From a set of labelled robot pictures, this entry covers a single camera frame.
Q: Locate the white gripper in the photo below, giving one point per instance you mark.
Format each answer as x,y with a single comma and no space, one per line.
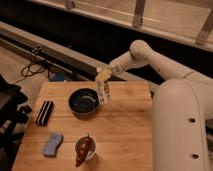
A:
104,73

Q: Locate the clear bottle with label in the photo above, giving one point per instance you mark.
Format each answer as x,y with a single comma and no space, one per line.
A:
103,91

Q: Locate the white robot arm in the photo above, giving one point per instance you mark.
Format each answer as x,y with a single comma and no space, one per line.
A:
181,106

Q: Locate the black round bowl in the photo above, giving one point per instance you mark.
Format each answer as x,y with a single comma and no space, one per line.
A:
84,101

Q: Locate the blue object behind table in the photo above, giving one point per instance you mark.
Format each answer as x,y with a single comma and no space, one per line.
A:
58,78

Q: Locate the black striped rectangular block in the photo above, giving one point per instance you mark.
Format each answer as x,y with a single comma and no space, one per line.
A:
44,113

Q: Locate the dark red chili pepper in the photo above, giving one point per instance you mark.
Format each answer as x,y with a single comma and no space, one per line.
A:
83,147

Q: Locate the blue sponge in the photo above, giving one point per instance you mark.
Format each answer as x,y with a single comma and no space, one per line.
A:
52,145

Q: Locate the black equipment at left edge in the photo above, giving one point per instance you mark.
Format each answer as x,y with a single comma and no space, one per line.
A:
13,111

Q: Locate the metal rail beam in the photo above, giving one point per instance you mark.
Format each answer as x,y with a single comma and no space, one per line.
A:
23,40

